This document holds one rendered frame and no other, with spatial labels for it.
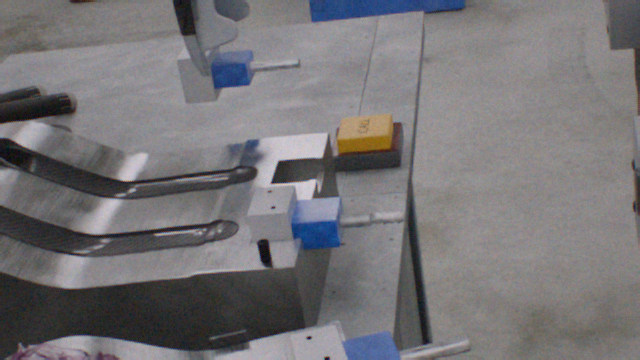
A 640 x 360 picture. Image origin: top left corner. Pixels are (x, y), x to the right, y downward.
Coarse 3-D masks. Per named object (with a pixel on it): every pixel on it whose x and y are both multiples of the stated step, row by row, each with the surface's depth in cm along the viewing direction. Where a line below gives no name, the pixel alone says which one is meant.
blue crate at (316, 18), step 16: (320, 0) 415; (336, 0) 414; (352, 0) 414; (368, 0) 413; (384, 0) 413; (400, 0) 412; (416, 0) 411; (432, 0) 411; (448, 0) 409; (464, 0) 410; (320, 16) 417; (336, 16) 417; (352, 16) 417; (368, 16) 416
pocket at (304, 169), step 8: (280, 160) 107; (288, 160) 107; (296, 160) 107; (304, 160) 107; (312, 160) 107; (320, 160) 106; (280, 168) 107; (288, 168) 107; (296, 168) 107; (304, 168) 107; (312, 168) 107; (320, 168) 107; (272, 176) 104; (280, 176) 108; (288, 176) 108; (296, 176) 108; (304, 176) 108; (312, 176) 107; (320, 176) 106; (320, 184) 104
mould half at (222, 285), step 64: (0, 128) 114; (0, 192) 102; (64, 192) 105; (192, 192) 104; (320, 192) 103; (0, 256) 94; (64, 256) 96; (128, 256) 95; (192, 256) 93; (256, 256) 91; (320, 256) 101; (0, 320) 95; (64, 320) 94; (128, 320) 93; (192, 320) 92; (256, 320) 91
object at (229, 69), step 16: (192, 64) 118; (208, 64) 118; (224, 64) 118; (240, 64) 117; (256, 64) 119; (272, 64) 119; (288, 64) 118; (192, 80) 119; (208, 80) 118; (224, 80) 119; (240, 80) 118; (192, 96) 120; (208, 96) 119
